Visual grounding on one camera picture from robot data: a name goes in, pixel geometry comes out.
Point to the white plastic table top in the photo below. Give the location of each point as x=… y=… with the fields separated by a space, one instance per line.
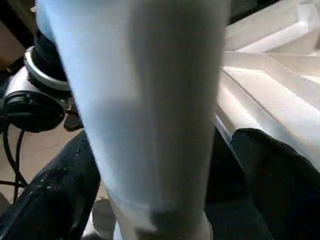
x=275 y=87

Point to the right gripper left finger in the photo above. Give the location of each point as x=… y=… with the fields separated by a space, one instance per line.
x=55 y=200

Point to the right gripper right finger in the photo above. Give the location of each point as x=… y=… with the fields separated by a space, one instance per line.
x=282 y=187

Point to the white plastic table leg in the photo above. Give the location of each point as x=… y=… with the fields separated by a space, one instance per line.
x=140 y=112

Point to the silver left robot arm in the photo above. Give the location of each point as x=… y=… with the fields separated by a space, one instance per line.
x=37 y=87

